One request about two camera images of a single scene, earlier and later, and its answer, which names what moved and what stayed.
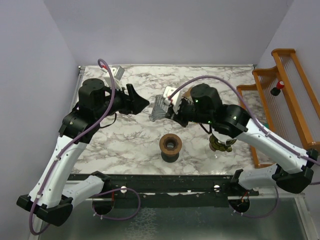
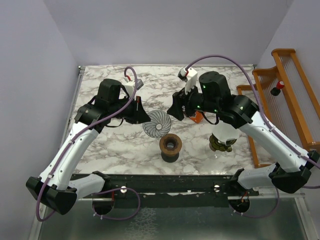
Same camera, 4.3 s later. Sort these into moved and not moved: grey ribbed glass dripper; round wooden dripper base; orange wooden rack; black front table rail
Moved: grey ribbed glass dripper
Not moved: round wooden dripper base; orange wooden rack; black front table rail
